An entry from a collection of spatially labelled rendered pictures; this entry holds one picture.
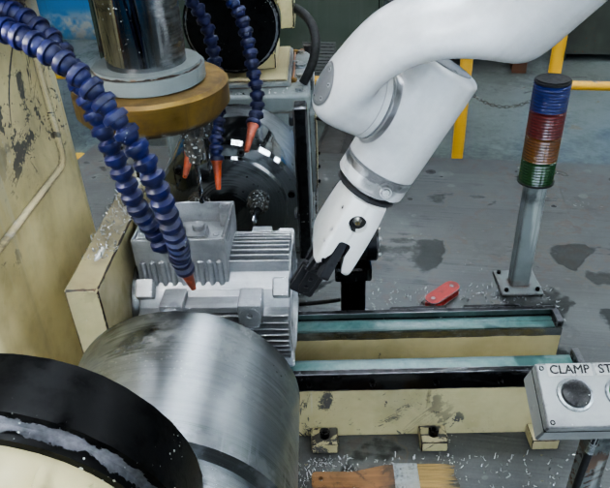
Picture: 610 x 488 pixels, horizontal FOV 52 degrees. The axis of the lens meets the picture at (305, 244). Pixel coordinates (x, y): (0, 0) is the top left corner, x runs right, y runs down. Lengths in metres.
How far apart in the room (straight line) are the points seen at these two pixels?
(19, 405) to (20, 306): 0.56
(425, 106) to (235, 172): 0.45
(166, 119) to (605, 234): 1.09
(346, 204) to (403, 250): 0.69
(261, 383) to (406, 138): 0.29
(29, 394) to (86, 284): 0.46
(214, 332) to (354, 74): 0.29
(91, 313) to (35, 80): 0.35
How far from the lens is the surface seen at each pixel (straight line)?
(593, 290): 1.35
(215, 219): 0.90
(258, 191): 1.05
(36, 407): 0.31
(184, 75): 0.72
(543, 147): 1.15
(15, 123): 0.89
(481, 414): 1.00
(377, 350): 1.02
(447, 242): 1.43
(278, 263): 0.83
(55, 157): 0.99
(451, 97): 0.67
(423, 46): 0.60
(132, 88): 0.72
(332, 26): 3.98
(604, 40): 5.58
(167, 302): 0.82
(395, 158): 0.69
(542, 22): 0.60
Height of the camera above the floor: 1.56
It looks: 33 degrees down
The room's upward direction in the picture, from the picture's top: 3 degrees counter-clockwise
